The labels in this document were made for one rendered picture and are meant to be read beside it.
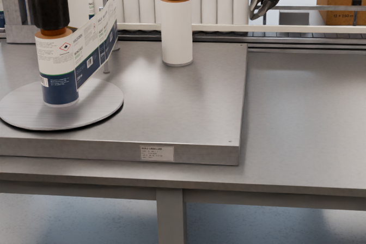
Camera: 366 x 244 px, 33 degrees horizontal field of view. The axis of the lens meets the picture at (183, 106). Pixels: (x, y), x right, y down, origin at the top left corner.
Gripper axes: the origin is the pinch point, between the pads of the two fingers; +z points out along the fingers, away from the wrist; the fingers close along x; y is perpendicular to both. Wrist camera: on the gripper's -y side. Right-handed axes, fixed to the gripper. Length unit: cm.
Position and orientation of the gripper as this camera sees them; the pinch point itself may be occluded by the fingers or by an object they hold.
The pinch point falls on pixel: (252, 16)
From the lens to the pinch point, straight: 204.3
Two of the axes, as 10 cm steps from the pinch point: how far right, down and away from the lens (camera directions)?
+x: 8.7, 4.8, 1.1
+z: -4.7, 7.7, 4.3
